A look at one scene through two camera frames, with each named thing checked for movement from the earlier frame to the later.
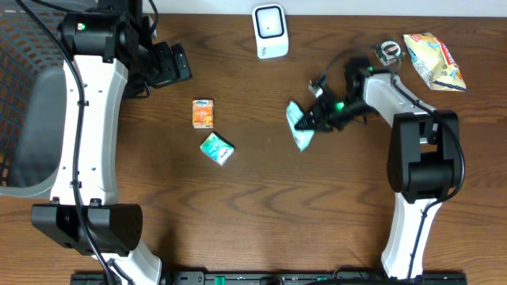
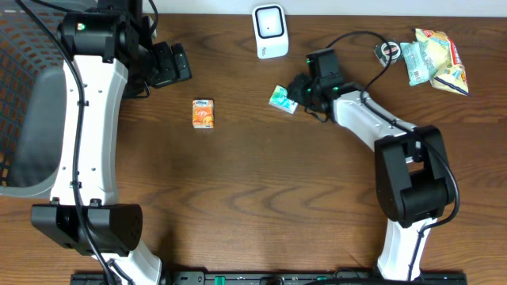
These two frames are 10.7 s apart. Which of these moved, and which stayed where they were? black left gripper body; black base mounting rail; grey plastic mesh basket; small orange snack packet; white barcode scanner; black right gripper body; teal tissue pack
Moved: teal tissue pack; black right gripper body
Stayed: grey plastic mesh basket; white barcode scanner; black base mounting rail; black left gripper body; small orange snack packet
